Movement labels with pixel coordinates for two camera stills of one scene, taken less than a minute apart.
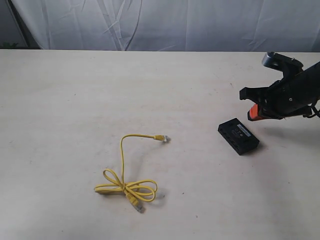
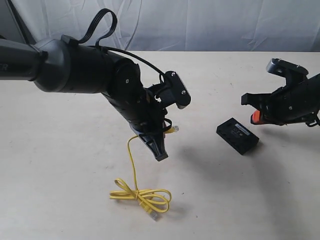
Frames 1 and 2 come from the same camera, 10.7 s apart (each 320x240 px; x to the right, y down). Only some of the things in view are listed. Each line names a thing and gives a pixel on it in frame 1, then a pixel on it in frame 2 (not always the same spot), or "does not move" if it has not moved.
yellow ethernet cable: x=147 y=189 → x=153 y=200
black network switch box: x=238 y=136 does not move
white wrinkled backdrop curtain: x=273 y=25 does not move
